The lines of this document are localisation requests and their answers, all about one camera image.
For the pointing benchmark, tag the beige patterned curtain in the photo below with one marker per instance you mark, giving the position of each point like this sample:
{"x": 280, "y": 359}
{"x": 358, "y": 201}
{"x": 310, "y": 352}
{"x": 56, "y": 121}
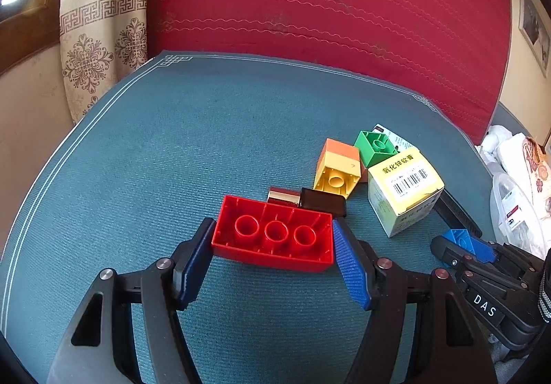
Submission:
{"x": 99, "y": 44}

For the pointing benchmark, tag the yellow white medicine box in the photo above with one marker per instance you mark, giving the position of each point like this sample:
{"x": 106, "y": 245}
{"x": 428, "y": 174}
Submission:
{"x": 404, "y": 175}

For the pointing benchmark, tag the clear plastic bowl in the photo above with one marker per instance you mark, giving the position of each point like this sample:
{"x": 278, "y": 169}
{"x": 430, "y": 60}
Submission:
{"x": 527, "y": 220}

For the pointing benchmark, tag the teal cloth-covered desktop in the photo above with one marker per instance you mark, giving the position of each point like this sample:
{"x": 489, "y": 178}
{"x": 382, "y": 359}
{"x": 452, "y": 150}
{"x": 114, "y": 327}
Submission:
{"x": 163, "y": 143}

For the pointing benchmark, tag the framed wall picture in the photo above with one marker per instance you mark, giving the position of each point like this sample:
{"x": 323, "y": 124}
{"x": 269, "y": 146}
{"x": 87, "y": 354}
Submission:
{"x": 533, "y": 22}

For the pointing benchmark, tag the dark brown small box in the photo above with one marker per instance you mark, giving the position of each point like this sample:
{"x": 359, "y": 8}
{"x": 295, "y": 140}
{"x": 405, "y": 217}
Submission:
{"x": 323, "y": 201}

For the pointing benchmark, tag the white quilt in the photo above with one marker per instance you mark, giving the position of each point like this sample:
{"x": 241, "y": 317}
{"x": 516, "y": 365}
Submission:
{"x": 501, "y": 147}

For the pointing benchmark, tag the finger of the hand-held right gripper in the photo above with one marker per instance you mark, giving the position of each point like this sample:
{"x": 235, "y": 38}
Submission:
{"x": 447, "y": 255}
{"x": 458, "y": 214}

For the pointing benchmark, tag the small white teal box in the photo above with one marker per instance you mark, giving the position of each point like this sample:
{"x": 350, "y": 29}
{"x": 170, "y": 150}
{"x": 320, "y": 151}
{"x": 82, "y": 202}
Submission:
{"x": 398, "y": 142}

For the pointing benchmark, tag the blue building block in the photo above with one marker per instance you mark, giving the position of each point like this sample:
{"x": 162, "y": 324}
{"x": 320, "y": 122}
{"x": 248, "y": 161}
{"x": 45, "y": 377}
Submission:
{"x": 473, "y": 244}

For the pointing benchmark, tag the red padded headboard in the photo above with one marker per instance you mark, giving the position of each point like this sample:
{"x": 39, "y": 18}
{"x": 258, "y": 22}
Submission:
{"x": 310, "y": 5}

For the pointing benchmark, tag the red building block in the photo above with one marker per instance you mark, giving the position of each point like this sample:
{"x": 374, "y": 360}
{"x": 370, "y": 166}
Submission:
{"x": 312, "y": 257}

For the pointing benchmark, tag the grey bed sheet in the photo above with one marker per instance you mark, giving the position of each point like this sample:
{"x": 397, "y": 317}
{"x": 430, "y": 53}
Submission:
{"x": 506, "y": 117}

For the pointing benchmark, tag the orange yellow building block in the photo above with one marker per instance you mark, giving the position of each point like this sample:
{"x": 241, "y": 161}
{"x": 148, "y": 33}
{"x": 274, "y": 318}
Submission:
{"x": 340, "y": 156}

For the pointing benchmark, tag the floral pillow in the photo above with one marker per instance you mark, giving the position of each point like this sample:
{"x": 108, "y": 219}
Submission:
{"x": 538, "y": 164}

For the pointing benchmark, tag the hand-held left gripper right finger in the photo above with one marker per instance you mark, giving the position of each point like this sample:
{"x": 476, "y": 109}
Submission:
{"x": 351, "y": 263}

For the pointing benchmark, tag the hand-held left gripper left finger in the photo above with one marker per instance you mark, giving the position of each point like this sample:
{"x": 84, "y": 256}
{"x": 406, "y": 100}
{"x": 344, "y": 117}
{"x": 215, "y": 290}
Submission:
{"x": 196, "y": 257}

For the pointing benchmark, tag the green pink building block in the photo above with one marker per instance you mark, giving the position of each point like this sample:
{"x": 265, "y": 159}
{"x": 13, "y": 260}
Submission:
{"x": 372, "y": 151}

